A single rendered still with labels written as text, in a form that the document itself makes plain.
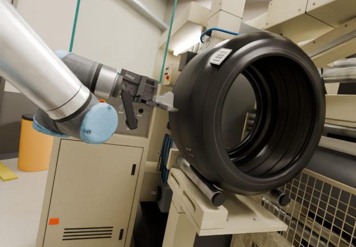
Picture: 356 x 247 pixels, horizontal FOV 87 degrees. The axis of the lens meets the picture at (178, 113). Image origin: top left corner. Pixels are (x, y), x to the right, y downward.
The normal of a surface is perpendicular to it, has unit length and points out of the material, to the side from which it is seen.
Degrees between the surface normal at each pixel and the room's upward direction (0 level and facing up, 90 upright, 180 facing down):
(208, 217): 90
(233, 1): 90
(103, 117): 90
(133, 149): 90
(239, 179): 100
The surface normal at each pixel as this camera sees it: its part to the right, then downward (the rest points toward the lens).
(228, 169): 0.18, 0.24
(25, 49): 0.81, 0.21
